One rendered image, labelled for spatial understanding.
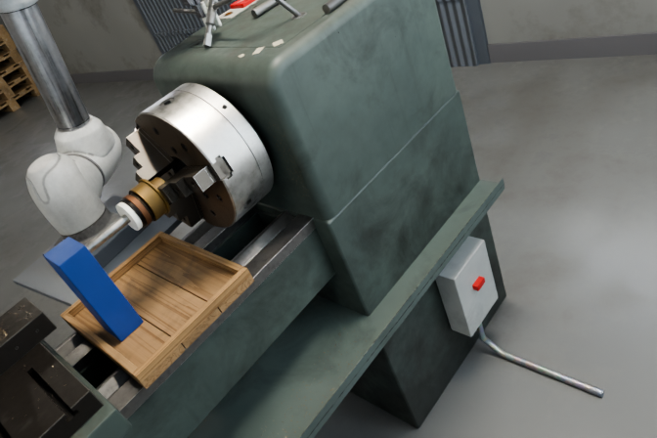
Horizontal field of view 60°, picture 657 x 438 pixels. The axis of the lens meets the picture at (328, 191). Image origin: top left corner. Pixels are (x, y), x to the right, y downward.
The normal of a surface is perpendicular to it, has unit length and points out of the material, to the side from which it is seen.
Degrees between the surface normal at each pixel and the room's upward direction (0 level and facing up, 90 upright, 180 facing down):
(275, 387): 0
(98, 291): 90
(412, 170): 90
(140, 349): 0
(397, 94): 90
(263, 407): 0
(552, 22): 90
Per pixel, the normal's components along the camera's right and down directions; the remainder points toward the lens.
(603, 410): -0.33, -0.78
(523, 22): -0.52, 0.62
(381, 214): 0.72, 0.17
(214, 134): 0.41, -0.29
